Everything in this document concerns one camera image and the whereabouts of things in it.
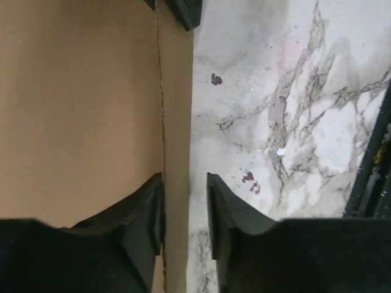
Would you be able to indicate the brown cardboard box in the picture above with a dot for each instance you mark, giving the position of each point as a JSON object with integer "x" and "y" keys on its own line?
{"x": 95, "y": 100}

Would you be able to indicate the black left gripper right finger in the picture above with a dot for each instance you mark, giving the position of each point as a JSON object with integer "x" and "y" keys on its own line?
{"x": 254, "y": 253}

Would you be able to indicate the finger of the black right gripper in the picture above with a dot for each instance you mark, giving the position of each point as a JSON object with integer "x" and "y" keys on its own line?
{"x": 151, "y": 4}
{"x": 187, "y": 12}

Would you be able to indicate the black metal base rail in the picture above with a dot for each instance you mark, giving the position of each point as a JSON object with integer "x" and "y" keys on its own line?
{"x": 370, "y": 195}

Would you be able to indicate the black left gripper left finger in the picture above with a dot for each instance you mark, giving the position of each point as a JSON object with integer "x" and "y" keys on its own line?
{"x": 112, "y": 251}

